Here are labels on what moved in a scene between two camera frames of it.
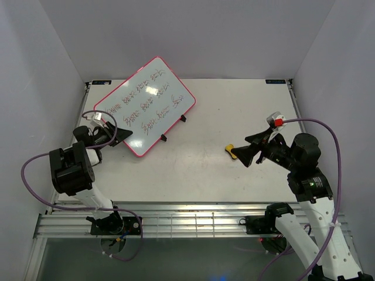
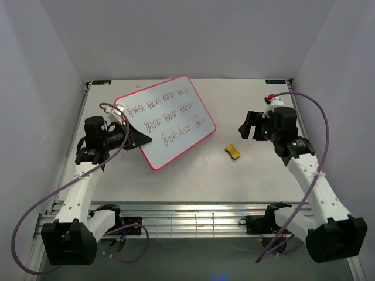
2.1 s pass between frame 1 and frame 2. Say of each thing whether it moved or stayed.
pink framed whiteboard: moved
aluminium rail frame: stayed
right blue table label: stayed
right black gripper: moved
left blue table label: stayed
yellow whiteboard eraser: stayed
